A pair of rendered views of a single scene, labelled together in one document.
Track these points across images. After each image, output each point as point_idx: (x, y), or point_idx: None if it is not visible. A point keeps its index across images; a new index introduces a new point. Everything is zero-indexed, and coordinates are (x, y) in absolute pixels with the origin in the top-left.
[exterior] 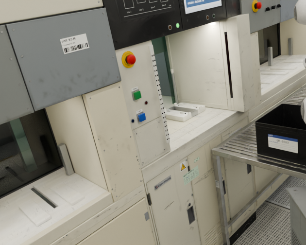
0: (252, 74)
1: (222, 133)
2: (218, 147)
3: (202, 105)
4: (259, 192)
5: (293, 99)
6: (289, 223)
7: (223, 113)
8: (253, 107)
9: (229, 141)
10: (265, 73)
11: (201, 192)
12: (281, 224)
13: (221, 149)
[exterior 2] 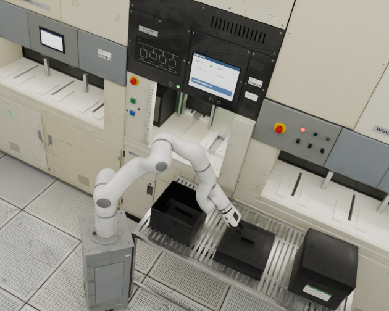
0: (239, 168)
1: (196, 177)
2: (181, 178)
3: (224, 154)
4: (217, 246)
5: (291, 232)
6: (211, 283)
7: (216, 170)
8: (242, 193)
9: (191, 183)
10: (336, 202)
11: (162, 188)
12: (208, 277)
13: (176, 179)
